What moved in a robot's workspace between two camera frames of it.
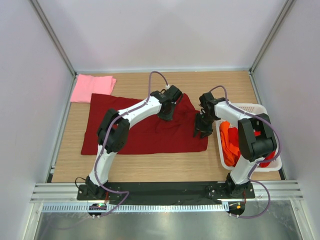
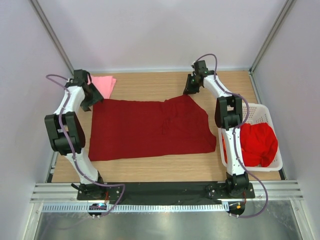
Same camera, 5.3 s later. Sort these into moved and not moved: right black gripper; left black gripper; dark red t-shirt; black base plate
Moved: right black gripper; left black gripper
Not moved: dark red t-shirt; black base plate
